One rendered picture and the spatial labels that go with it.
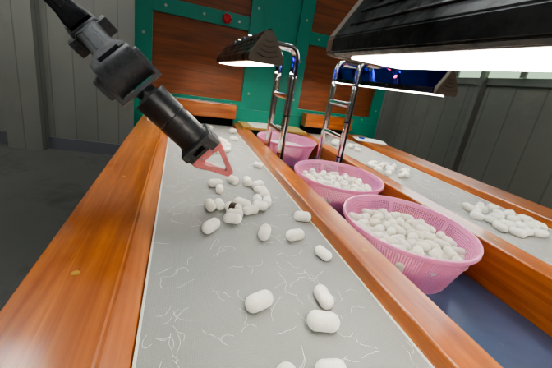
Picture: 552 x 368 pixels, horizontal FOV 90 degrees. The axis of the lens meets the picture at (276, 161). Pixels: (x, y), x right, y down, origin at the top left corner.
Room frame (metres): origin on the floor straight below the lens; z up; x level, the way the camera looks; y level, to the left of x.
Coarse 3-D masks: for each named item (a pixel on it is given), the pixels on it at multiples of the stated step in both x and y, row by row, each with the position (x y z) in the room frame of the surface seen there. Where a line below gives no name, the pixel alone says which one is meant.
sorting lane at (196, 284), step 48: (240, 144) 1.08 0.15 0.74; (192, 192) 0.56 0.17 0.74; (240, 192) 0.61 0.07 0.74; (192, 240) 0.39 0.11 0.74; (240, 240) 0.41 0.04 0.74; (192, 288) 0.29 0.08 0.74; (240, 288) 0.30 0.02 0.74; (288, 288) 0.31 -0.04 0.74; (336, 288) 0.33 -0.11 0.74; (144, 336) 0.21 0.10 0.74; (192, 336) 0.22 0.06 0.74; (240, 336) 0.23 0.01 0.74; (288, 336) 0.24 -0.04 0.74; (336, 336) 0.25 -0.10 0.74; (384, 336) 0.26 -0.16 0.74
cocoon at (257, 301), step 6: (252, 294) 0.27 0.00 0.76; (258, 294) 0.27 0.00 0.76; (264, 294) 0.27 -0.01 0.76; (270, 294) 0.28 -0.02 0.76; (246, 300) 0.26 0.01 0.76; (252, 300) 0.26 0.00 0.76; (258, 300) 0.26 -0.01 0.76; (264, 300) 0.27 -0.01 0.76; (270, 300) 0.27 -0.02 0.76; (246, 306) 0.26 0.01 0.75; (252, 306) 0.26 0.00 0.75; (258, 306) 0.26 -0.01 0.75; (264, 306) 0.26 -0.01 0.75; (252, 312) 0.26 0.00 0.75
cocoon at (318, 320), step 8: (312, 312) 0.26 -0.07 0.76; (320, 312) 0.26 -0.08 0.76; (328, 312) 0.26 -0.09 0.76; (312, 320) 0.25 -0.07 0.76; (320, 320) 0.25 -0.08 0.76; (328, 320) 0.25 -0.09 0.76; (336, 320) 0.25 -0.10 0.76; (312, 328) 0.25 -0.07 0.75; (320, 328) 0.25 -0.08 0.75; (328, 328) 0.25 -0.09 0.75; (336, 328) 0.25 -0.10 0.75
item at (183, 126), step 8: (184, 112) 0.47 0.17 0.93; (176, 120) 0.45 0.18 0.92; (184, 120) 0.46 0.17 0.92; (192, 120) 0.48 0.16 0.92; (168, 128) 0.45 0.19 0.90; (176, 128) 0.45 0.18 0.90; (184, 128) 0.46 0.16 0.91; (192, 128) 0.47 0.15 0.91; (200, 128) 0.48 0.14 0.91; (208, 128) 0.50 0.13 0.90; (168, 136) 0.47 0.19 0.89; (176, 136) 0.46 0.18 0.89; (184, 136) 0.46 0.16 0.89; (192, 136) 0.46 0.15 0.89; (200, 136) 0.47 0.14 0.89; (208, 136) 0.45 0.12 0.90; (184, 144) 0.46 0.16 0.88; (192, 144) 0.46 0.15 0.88; (200, 144) 0.45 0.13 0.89; (208, 144) 0.45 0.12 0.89; (184, 152) 0.46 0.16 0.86; (192, 152) 0.44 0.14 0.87; (184, 160) 0.44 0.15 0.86
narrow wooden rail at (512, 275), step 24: (384, 192) 0.78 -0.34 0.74; (408, 192) 0.73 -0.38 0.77; (456, 216) 0.61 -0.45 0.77; (480, 240) 0.52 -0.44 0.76; (480, 264) 0.50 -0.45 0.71; (504, 264) 0.47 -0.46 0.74; (528, 264) 0.44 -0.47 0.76; (504, 288) 0.45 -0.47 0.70; (528, 288) 0.42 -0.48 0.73; (528, 312) 0.41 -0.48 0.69
